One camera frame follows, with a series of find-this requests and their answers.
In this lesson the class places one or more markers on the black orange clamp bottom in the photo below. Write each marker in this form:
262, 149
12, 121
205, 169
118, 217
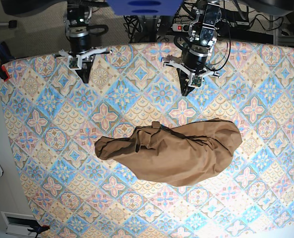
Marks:
35, 227

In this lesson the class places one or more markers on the red and black clamp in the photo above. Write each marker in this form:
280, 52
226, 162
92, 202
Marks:
4, 75

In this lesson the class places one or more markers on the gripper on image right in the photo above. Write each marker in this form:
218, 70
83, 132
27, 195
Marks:
191, 68

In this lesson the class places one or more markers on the white box with dark window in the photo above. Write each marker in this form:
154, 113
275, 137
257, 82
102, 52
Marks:
17, 225

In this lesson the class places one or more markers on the patterned tablecloth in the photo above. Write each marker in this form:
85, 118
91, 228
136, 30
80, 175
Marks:
53, 121

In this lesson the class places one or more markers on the brown t-shirt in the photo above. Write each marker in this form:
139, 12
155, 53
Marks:
180, 156

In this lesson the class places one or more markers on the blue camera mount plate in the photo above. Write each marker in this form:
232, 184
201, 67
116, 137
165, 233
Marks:
145, 7

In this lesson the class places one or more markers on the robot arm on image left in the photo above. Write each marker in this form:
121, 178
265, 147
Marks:
78, 17

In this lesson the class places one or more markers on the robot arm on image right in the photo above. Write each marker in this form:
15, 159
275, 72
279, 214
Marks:
196, 40

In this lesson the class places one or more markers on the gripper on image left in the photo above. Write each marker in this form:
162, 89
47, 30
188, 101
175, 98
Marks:
81, 56

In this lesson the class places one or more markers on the white power strip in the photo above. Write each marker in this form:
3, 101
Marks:
179, 27

